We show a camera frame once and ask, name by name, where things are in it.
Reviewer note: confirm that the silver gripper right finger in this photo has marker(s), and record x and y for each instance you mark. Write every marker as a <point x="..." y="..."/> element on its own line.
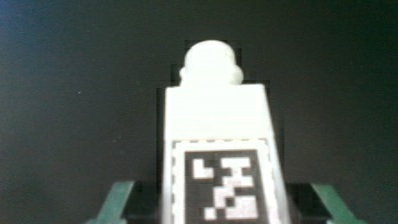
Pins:
<point x="342" y="214"/>

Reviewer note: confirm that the white table leg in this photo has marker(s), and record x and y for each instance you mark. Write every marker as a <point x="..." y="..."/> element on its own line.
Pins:
<point x="223" y="178"/>

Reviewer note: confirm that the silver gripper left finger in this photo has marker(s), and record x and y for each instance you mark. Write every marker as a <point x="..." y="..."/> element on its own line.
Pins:
<point x="111" y="214"/>

